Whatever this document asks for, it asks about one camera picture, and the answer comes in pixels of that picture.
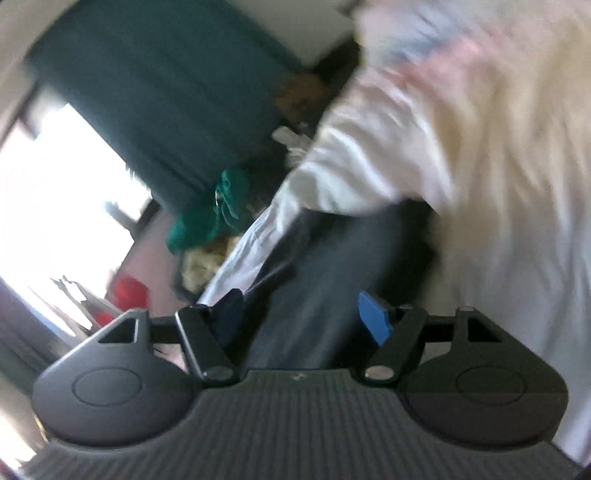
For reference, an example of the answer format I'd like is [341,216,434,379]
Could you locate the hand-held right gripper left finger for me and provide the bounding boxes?
[99,288,245,386]

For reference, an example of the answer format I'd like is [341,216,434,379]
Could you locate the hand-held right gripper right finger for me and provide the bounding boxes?
[358,291,504,384]

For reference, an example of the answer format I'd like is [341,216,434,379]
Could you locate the black garment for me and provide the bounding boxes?
[247,200,437,371]

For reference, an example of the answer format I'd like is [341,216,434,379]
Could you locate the yellow cloth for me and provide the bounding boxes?
[178,235,241,296]

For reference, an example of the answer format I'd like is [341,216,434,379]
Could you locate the green garment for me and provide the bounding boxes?
[166,168,252,252]

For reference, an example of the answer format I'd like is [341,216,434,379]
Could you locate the white plastic bag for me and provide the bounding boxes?
[272,127,319,162]

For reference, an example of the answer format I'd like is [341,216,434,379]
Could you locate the blue curtain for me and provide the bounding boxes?
[0,279,75,381]
[25,0,361,217]

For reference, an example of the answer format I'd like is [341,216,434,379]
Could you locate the window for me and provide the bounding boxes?
[0,90,160,324]

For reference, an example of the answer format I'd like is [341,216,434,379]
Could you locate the brown paper bag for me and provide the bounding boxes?
[274,74,328,116]

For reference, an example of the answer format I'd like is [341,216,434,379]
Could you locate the black armchair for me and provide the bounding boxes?
[314,41,365,130]

